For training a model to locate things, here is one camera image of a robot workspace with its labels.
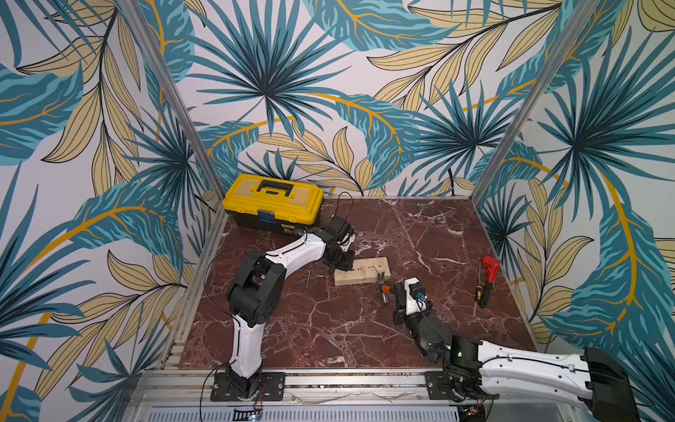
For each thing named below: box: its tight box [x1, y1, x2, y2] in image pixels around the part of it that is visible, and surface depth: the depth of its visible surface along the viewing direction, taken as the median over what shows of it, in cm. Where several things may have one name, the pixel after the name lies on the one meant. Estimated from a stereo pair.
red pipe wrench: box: [482, 255, 501, 284], surface depth 99 cm
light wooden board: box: [333, 256, 392, 286], surface depth 94 cm
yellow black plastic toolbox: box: [222, 174, 325, 235], surface depth 99 cm
